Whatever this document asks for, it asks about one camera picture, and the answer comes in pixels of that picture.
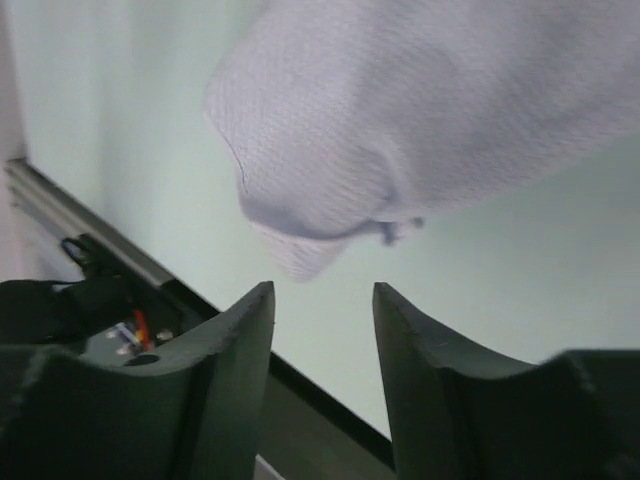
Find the light blue cloth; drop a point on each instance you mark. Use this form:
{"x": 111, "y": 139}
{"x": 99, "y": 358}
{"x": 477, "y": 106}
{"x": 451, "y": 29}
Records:
{"x": 353, "y": 118}

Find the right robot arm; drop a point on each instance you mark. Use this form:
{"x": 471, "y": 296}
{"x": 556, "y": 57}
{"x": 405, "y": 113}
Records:
{"x": 100, "y": 320}

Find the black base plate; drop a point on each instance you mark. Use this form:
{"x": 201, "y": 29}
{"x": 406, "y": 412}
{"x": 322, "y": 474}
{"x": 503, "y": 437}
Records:
{"x": 320, "y": 410}

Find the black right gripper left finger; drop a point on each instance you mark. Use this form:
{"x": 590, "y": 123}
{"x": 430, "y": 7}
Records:
{"x": 190, "y": 409}

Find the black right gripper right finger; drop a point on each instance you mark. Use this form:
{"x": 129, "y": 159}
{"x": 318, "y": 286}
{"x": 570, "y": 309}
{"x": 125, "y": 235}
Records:
{"x": 459, "y": 410}

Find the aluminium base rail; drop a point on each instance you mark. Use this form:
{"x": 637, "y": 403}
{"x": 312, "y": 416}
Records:
{"x": 85, "y": 220}

